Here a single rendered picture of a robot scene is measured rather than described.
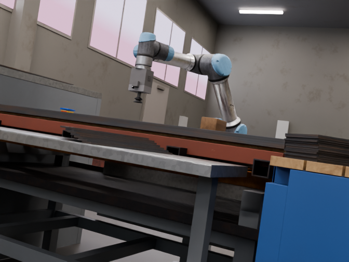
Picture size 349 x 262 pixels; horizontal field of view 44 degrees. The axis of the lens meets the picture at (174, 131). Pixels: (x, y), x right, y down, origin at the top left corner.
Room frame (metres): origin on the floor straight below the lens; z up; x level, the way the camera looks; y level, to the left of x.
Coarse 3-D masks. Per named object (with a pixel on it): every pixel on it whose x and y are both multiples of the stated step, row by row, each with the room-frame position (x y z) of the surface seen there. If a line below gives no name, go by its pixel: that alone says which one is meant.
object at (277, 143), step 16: (16, 112) 1.77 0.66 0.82; (32, 112) 1.73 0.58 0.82; (48, 112) 1.68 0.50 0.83; (64, 112) 1.64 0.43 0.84; (144, 128) 1.47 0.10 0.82; (160, 128) 1.44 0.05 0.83; (176, 128) 1.41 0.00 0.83; (192, 128) 1.38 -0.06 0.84; (256, 144) 1.27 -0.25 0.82; (272, 144) 1.25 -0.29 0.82
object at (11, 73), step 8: (0, 72) 2.23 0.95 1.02; (8, 72) 2.27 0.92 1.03; (16, 72) 2.32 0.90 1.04; (32, 80) 2.42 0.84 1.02; (40, 80) 2.47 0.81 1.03; (48, 80) 2.53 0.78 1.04; (64, 88) 2.65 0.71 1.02; (72, 88) 2.71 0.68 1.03; (80, 88) 2.78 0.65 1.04; (96, 96) 2.93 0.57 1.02
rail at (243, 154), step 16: (0, 112) 1.86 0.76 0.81; (32, 128) 1.72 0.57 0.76; (48, 128) 1.68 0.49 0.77; (64, 128) 1.64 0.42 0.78; (96, 128) 1.57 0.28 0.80; (112, 128) 1.57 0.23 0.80; (128, 128) 1.53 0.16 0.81; (160, 144) 1.43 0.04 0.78; (176, 144) 1.40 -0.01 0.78; (192, 144) 1.37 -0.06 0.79; (208, 144) 1.35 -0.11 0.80; (224, 144) 1.35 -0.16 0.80; (240, 144) 1.33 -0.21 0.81; (224, 160) 1.32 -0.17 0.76; (240, 160) 1.29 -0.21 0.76
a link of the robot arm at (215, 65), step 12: (204, 60) 2.26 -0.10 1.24; (216, 60) 2.21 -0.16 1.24; (228, 60) 2.25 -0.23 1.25; (204, 72) 2.29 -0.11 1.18; (216, 72) 2.22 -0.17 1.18; (228, 72) 2.25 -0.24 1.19; (216, 84) 2.29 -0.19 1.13; (228, 84) 2.31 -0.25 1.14; (216, 96) 2.35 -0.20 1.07; (228, 96) 2.33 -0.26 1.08; (228, 108) 2.35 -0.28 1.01; (228, 120) 2.39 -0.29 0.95; (240, 132) 2.41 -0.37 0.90
